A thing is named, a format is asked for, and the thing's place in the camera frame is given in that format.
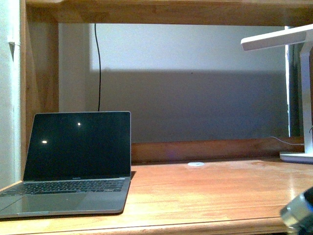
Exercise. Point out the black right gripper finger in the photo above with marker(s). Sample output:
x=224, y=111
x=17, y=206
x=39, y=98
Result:
x=297, y=215

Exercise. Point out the white desk grommet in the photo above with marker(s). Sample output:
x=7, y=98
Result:
x=195, y=164

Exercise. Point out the white desk lamp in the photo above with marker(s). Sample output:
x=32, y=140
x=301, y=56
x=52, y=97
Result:
x=298, y=43

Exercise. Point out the grey laptop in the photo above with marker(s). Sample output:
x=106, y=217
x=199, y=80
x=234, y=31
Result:
x=77, y=163

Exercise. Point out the wooden desk hutch frame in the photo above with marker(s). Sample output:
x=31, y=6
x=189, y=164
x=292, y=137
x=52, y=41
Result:
x=40, y=58

